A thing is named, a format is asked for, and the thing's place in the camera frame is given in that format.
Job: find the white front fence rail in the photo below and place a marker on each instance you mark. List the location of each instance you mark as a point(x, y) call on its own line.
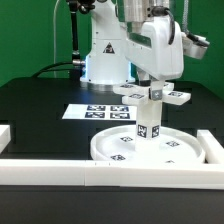
point(104, 173)

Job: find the white round table top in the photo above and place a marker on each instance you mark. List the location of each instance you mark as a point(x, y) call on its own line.
point(121, 144)

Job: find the white fiducial marker sheet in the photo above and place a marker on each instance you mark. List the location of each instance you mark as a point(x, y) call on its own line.
point(100, 112)

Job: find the white right fence piece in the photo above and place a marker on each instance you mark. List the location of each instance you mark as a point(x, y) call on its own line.
point(213, 149)

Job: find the white fence piece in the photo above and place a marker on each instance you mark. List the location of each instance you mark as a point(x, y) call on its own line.
point(5, 136)
point(213, 149)

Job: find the white left fence piece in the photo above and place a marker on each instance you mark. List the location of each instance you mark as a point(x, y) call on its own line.
point(5, 136)

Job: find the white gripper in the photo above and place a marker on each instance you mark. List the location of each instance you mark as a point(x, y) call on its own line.
point(149, 50)

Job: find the white cross-shaped table base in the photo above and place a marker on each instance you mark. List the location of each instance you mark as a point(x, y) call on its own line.
point(136, 95)

